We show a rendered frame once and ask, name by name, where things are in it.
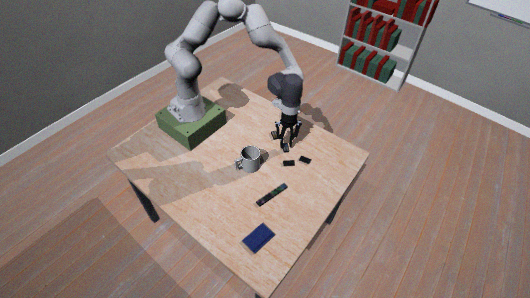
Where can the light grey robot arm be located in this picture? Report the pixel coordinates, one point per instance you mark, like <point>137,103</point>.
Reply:
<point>288,88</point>

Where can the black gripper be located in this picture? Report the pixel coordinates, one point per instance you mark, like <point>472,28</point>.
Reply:
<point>289,119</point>

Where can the grey mug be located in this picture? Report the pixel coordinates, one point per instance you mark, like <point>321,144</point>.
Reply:
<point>249,152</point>

